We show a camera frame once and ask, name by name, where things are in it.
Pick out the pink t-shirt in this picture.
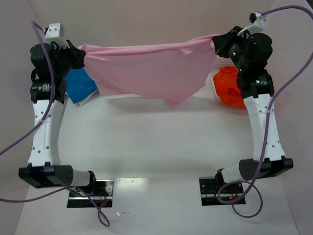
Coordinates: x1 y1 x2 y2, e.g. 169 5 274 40
79 35 217 107

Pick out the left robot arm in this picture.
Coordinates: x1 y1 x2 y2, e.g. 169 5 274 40
19 42 96 190

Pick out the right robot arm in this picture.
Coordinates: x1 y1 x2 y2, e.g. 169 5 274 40
213 26 293 183

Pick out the blue folded t-shirt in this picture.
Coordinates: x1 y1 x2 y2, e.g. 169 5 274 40
65 68 97 103

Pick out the orange crumpled t-shirt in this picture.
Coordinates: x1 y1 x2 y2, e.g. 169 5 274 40
213 66 246 109

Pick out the white folded t-shirt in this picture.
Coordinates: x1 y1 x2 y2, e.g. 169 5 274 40
75 90 98 107

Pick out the white perforated plastic basket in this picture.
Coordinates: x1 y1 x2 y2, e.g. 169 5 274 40
206 57 228 103

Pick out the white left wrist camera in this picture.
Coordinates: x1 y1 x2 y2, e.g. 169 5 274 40
44 23 69 48

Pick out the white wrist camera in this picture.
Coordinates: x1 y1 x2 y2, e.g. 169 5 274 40
44 23 69 48
237 12 266 36

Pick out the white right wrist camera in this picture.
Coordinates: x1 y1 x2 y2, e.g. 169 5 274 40
237 12 266 36

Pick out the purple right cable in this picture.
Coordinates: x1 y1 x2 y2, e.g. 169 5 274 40
217 6 313 218

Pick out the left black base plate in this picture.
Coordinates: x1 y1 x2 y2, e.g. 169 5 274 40
67 179 114 208

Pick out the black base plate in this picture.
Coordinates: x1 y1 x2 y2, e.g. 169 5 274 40
67 179 114 208
199 177 244 206

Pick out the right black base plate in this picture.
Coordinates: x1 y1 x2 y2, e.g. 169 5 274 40
199 177 244 206

